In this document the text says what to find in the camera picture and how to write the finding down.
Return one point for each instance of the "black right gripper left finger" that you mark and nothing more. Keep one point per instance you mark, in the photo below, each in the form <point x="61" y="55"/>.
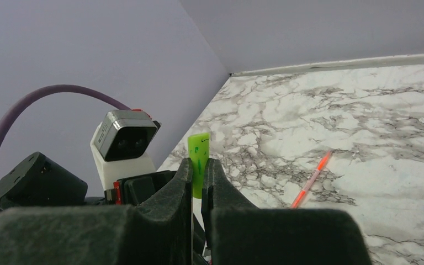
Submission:
<point x="157" y="231"/>

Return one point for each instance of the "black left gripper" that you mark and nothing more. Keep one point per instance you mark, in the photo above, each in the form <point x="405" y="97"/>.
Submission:
<point x="136" y="190"/>

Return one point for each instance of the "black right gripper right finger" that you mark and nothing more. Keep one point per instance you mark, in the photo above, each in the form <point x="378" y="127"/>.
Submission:
<point x="238" y="232"/>

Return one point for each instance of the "green pen cap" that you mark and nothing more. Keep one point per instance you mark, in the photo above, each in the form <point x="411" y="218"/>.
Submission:
<point x="198" y="151"/>

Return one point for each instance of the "orange translucent pen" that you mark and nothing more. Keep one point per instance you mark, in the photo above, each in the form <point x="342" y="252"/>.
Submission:
<point x="322" y="164"/>

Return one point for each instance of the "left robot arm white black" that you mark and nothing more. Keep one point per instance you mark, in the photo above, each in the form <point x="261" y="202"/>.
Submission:
<point x="40" y="181"/>

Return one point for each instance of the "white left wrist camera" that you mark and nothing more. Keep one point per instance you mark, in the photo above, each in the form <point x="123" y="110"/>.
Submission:
<point x="119" y="145"/>

